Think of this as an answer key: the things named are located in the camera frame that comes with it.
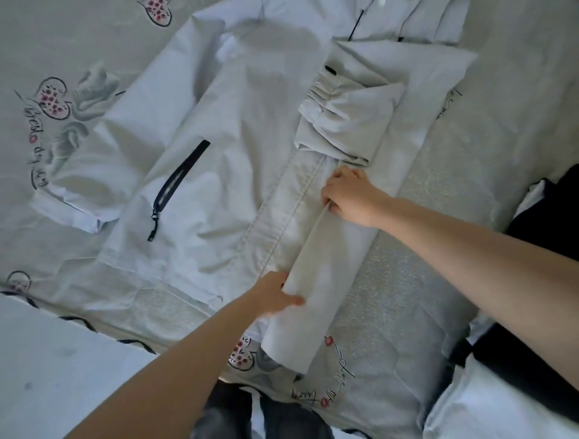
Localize person's right hand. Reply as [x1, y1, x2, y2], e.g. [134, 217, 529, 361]
[321, 165, 395, 229]

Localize white garment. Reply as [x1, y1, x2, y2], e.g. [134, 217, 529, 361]
[423, 355, 579, 439]

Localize light grey zip jacket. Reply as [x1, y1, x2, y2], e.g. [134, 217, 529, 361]
[29, 0, 480, 375]

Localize grey knit garment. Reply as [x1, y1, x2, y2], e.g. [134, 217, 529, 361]
[289, 124, 512, 430]

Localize heart print grey bedsheet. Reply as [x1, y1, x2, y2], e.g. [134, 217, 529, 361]
[0, 0, 579, 432]

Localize person's dark trousers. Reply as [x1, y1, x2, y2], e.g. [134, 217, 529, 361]
[194, 379, 336, 439]

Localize person's left hand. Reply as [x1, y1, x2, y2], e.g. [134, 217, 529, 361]
[245, 270, 306, 318]

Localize person's left forearm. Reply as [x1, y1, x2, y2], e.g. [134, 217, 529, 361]
[65, 296, 259, 439]

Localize person's right forearm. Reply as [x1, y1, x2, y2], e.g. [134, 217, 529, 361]
[379, 197, 579, 390]

